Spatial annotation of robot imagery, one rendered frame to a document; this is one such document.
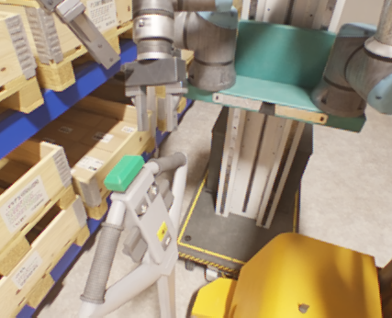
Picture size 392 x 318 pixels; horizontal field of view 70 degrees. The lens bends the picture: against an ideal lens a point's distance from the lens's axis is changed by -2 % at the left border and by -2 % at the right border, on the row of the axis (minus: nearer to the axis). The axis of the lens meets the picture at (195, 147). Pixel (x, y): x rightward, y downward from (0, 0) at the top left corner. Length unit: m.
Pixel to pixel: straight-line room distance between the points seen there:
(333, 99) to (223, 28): 0.43
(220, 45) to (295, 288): 0.83
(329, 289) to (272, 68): 0.80
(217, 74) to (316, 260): 0.73
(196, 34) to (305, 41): 0.39
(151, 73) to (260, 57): 0.62
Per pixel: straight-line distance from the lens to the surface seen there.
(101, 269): 0.54
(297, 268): 1.08
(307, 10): 1.20
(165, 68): 0.61
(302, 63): 1.17
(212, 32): 1.01
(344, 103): 1.06
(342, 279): 1.13
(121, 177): 0.53
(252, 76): 1.20
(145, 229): 0.59
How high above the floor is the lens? 1.79
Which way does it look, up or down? 40 degrees down
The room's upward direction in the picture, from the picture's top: 3 degrees clockwise
